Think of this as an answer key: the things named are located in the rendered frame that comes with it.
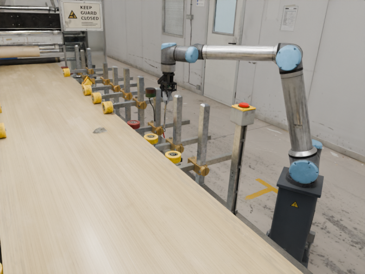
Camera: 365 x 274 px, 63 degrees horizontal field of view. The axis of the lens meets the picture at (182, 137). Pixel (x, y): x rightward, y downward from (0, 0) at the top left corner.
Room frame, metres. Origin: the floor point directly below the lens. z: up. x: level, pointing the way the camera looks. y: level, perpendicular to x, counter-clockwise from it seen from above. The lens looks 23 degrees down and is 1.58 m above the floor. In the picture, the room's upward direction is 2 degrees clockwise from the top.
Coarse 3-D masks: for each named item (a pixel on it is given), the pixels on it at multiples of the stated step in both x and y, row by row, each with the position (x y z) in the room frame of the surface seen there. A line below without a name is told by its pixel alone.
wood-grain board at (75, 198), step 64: (64, 128) 1.62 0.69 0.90; (128, 128) 1.66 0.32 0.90; (0, 192) 0.96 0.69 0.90; (64, 192) 0.98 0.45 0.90; (128, 192) 0.99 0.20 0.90; (192, 192) 1.01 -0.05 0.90; (64, 256) 0.66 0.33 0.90; (128, 256) 0.67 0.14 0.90; (192, 256) 0.68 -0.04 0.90; (256, 256) 0.69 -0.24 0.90
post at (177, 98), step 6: (174, 96) 1.59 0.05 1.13; (180, 96) 1.58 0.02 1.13; (174, 102) 1.59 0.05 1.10; (180, 102) 1.58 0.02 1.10; (174, 108) 1.59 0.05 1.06; (180, 108) 1.58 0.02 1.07; (174, 114) 1.58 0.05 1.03; (180, 114) 1.58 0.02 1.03; (174, 120) 1.58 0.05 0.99; (180, 120) 1.58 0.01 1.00; (174, 126) 1.58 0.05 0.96; (180, 126) 1.58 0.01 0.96; (174, 132) 1.58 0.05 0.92; (180, 132) 1.58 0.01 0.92; (174, 138) 1.58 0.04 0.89; (180, 138) 1.58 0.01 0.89
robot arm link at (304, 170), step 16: (288, 48) 1.52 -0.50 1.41; (288, 64) 1.50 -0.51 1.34; (288, 80) 1.51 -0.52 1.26; (288, 96) 1.51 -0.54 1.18; (304, 96) 1.50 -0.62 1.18; (288, 112) 1.51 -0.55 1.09; (304, 112) 1.49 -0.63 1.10; (288, 128) 1.53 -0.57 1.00; (304, 128) 1.47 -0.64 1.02; (304, 144) 1.46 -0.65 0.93; (304, 160) 1.42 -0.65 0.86; (304, 176) 1.42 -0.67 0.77
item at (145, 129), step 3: (183, 120) 1.95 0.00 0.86; (186, 120) 1.96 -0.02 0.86; (189, 120) 1.96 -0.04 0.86; (162, 123) 1.87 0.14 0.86; (165, 123) 1.88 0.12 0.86; (168, 123) 1.88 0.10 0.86; (171, 123) 1.89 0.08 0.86; (183, 123) 1.94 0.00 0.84; (186, 123) 1.95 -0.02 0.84; (189, 123) 1.97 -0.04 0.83; (144, 126) 1.81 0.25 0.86; (147, 126) 1.81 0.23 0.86; (150, 126) 1.81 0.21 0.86; (162, 126) 1.85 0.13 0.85; (165, 126) 1.86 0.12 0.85; (168, 126) 1.88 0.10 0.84; (171, 126) 1.89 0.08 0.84; (135, 129) 1.75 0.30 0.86; (138, 129) 1.76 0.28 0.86; (141, 129) 1.77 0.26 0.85; (144, 129) 1.78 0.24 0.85; (147, 129) 1.79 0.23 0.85; (150, 129) 1.81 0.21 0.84; (138, 132) 1.76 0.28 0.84; (141, 132) 1.77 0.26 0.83
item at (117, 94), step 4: (116, 92) 2.23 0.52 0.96; (120, 92) 2.24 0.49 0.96; (132, 92) 2.27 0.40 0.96; (136, 92) 2.29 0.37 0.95; (144, 92) 2.33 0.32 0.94; (104, 96) 2.15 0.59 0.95; (108, 96) 2.17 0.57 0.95; (112, 96) 2.19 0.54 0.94; (116, 96) 2.20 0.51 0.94; (120, 96) 2.22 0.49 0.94
